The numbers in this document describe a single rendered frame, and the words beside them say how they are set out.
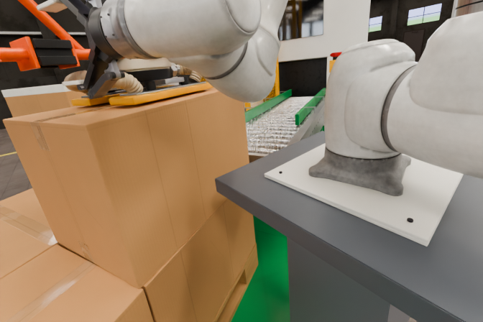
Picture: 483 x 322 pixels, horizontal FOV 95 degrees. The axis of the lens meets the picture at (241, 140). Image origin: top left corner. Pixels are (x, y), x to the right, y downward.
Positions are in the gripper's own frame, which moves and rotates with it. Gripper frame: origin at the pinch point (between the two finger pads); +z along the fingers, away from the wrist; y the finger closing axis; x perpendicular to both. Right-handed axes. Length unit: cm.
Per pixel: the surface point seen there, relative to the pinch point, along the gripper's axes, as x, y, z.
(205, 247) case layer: 19, 63, -11
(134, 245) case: -3.0, 42.5, -10.3
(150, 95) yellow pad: 14.4, 11.8, -4.9
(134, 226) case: -1.8, 38.4, -10.3
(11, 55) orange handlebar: -5.7, 0.8, 6.7
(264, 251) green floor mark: 66, 108, -10
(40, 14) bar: 2.2, -7.6, 8.8
